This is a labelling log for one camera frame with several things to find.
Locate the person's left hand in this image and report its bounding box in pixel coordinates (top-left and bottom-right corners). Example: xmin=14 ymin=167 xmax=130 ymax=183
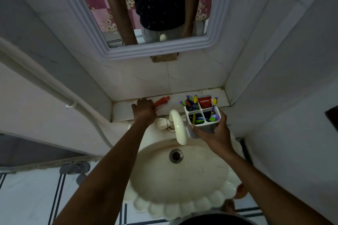
xmin=131 ymin=97 xmax=158 ymax=128

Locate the person's right hand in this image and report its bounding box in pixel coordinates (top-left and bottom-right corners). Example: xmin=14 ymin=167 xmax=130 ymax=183
xmin=189 ymin=110 xmax=236 ymax=158

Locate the red toothpaste tube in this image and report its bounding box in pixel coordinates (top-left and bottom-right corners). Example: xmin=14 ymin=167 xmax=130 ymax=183
xmin=153 ymin=96 xmax=171 ymax=113
xmin=197 ymin=95 xmax=213 ymax=109

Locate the grey perforated holder basket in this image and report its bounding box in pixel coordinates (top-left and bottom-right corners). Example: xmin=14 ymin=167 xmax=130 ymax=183
xmin=183 ymin=105 xmax=222 ymax=139

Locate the person's left forearm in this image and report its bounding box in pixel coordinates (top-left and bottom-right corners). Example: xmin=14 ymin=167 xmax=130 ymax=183
xmin=51 ymin=119 xmax=151 ymax=225

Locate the person's right forearm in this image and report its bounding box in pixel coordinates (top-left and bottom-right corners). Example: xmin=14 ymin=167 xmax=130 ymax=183
xmin=220 ymin=151 xmax=334 ymax=225

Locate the person's bare foot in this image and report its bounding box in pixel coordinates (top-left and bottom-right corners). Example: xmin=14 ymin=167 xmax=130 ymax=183
xmin=221 ymin=199 xmax=236 ymax=213
xmin=235 ymin=184 xmax=248 ymax=199

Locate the person's black shirt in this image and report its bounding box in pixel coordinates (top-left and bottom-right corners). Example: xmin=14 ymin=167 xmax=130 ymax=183
xmin=169 ymin=210 xmax=258 ymax=225

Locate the cream faucet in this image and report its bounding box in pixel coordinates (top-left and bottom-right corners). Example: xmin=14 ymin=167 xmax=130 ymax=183
xmin=156 ymin=109 xmax=188 ymax=146

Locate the bunch of colourful toothbrushes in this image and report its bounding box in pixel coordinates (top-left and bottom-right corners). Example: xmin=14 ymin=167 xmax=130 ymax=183
xmin=179 ymin=95 xmax=221 ymax=125

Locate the metal sink drain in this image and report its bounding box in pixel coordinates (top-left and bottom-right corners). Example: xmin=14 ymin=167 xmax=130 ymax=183
xmin=169 ymin=149 xmax=184 ymax=164

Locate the cream scalloped sink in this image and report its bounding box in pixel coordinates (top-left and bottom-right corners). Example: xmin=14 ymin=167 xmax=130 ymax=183
xmin=123 ymin=116 xmax=245 ymax=221

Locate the wooden block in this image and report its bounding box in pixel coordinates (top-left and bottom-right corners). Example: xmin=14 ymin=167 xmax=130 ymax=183
xmin=150 ymin=53 xmax=179 ymax=63

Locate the white framed mirror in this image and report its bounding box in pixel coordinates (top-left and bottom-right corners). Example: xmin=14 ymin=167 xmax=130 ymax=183
xmin=46 ymin=0 xmax=242 ymax=60

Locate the grey slipper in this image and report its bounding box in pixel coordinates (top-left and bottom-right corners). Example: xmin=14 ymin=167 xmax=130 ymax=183
xmin=59 ymin=161 xmax=91 ymax=175
xmin=76 ymin=173 xmax=88 ymax=186

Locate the white wall pipe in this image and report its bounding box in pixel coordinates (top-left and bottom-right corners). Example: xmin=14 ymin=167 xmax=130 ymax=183
xmin=0 ymin=37 xmax=114 ymax=149

